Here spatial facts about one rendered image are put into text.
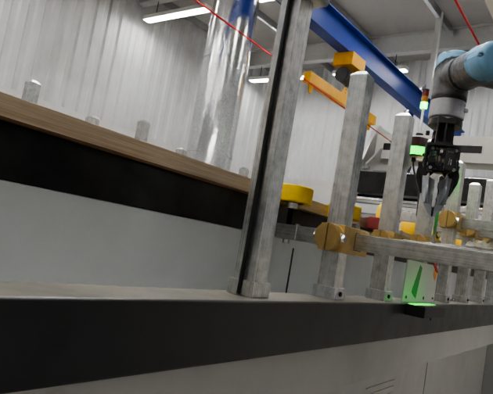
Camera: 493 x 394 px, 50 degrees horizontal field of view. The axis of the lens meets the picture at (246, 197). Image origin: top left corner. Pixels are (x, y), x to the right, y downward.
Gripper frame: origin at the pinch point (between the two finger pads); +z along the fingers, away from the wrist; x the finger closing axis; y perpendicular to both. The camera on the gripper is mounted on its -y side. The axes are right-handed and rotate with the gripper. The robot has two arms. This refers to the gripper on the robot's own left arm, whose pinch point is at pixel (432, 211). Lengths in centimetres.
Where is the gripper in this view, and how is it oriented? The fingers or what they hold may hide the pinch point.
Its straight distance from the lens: 124.2
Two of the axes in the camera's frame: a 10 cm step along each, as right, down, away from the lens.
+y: -2.6, -1.2, -9.6
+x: 9.5, 1.4, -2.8
